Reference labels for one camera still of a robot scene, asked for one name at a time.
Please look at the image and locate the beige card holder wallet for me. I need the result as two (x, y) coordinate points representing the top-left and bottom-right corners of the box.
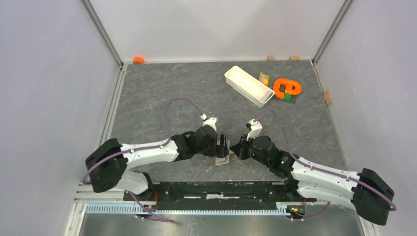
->
(215, 139), (231, 165)

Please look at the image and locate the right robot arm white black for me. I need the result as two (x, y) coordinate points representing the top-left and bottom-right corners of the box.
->
(230, 136), (394, 226)

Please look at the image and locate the slotted cable duct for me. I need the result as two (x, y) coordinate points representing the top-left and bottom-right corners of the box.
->
(85, 204), (289, 216)

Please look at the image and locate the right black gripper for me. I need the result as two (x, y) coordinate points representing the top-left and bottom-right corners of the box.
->
(230, 133), (271, 168)

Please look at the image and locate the white plastic bin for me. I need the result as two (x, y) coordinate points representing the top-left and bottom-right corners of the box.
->
(224, 65), (275, 108)

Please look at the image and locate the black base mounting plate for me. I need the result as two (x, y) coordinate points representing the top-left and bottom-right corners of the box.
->
(137, 181), (307, 210)

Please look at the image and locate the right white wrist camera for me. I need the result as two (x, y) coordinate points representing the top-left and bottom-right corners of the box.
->
(246, 119), (263, 141)

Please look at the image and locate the wooden block right wall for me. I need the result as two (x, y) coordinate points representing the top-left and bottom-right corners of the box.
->
(323, 91), (332, 106)

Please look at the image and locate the green block on plate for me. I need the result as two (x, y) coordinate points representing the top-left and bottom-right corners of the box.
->
(283, 93), (292, 102)

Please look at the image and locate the pink yellow green block stack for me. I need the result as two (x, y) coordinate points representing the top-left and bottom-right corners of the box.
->
(258, 72), (270, 86)

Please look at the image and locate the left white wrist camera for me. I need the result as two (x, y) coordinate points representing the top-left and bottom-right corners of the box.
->
(200, 114), (218, 131)

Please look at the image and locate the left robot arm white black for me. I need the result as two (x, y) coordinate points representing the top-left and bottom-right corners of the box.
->
(82, 125), (229, 201)

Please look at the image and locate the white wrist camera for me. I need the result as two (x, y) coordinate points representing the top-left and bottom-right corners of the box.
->
(200, 114), (218, 131)
(246, 119), (263, 141)

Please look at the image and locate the wooden block back right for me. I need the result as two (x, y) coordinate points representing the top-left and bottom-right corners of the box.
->
(289, 55), (300, 60)

